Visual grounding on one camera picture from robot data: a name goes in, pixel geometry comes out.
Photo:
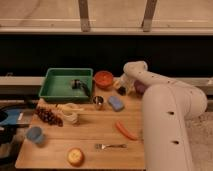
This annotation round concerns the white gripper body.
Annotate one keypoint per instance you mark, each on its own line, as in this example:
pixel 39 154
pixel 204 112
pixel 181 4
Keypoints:
pixel 126 82

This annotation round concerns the black eraser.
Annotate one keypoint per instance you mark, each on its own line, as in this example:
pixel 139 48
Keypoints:
pixel 122 90

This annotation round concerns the purple bowl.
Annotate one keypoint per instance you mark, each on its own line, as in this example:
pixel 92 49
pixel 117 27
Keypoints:
pixel 139 87

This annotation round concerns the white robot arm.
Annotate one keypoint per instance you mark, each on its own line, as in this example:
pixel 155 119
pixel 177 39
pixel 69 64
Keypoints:
pixel 166 103

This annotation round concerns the orange bowl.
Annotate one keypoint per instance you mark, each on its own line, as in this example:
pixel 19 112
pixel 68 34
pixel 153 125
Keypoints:
pixel 103 79

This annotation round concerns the blue sponge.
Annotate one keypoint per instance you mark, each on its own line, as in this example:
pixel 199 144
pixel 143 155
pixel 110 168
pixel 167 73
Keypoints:
pixel 115 103

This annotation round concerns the small metal cup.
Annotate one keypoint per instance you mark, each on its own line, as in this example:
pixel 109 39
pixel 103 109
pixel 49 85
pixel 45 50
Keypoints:
pixel 98 102

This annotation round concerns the orange carrot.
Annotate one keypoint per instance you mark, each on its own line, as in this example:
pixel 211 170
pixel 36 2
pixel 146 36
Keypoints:
pixel 124 131

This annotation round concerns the black brush in tray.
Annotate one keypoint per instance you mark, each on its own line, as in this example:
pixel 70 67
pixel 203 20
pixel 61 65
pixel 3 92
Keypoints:
pixel 78 84

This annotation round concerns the yellow banana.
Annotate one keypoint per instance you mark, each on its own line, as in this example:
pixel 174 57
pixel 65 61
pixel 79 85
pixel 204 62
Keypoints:
pixel 68 108

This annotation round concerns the green plastic tray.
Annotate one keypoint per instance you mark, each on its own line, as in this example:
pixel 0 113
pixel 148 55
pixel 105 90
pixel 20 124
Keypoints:
pixel 56 86

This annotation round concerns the silver fork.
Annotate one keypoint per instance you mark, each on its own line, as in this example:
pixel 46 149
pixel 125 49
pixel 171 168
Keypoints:
pixel 104 146

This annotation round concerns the bunch of dark grapes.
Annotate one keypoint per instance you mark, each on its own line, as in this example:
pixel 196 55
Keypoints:
pixel 47 116

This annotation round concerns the yellow apple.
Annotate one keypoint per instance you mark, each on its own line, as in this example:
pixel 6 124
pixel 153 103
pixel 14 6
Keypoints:
pixel 75 157

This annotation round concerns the blue cup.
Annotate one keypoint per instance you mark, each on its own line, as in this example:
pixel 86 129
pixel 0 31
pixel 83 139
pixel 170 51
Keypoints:
pixel 35 135

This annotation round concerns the blue black machine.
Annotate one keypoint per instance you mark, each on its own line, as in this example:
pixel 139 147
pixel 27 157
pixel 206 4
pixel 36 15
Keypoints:
pixel 14 120

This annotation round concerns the right window post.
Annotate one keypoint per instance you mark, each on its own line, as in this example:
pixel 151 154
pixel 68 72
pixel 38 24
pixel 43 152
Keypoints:
pixel 148 15

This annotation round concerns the window post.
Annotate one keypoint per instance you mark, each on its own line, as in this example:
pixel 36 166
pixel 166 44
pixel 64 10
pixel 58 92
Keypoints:
pixel 148 15
pixel 84 15

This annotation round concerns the left window post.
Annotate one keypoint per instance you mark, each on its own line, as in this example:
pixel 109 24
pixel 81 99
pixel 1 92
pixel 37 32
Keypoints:
pixel 84 15

